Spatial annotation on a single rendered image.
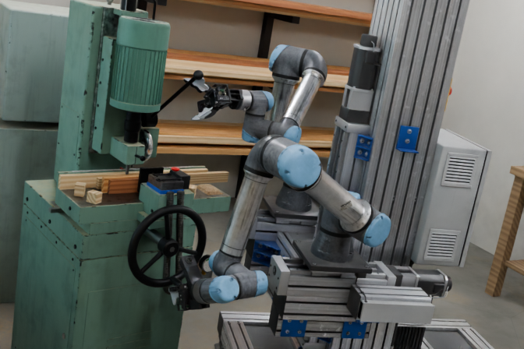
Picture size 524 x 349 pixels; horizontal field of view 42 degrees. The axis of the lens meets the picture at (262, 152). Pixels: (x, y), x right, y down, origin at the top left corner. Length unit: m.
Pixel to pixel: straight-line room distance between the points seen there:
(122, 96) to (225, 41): 2.83
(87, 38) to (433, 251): 1.50
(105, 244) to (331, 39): 3.60
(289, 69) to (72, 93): 0.85
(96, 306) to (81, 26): 1.00
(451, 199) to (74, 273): 1.37
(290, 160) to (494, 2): 3.88
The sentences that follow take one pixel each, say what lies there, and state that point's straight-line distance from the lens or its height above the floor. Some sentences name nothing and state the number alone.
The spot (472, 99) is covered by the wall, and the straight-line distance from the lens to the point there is 5.66.
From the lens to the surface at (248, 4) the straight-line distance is 4.66.
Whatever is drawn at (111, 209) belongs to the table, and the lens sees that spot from 2.35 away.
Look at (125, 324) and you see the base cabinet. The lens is 2.58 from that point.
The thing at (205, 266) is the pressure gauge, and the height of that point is 0.65.
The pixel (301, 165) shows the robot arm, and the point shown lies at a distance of 1.94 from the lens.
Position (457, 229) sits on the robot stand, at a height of 0.92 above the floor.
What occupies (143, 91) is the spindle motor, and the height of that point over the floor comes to 1.27.
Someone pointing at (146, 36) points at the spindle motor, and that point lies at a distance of 2.34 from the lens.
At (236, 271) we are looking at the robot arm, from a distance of 2.09.
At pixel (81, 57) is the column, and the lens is 2.61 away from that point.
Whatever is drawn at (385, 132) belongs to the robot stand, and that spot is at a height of 1.25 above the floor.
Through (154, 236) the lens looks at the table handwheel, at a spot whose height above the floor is 0.82.
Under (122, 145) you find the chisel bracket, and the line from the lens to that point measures 2.48.
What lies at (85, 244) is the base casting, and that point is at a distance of 2.36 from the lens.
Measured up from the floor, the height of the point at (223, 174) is 0.93.
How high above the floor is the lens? 1.69
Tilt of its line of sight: 14 degrees down
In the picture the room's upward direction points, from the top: 9 degrees clockwise
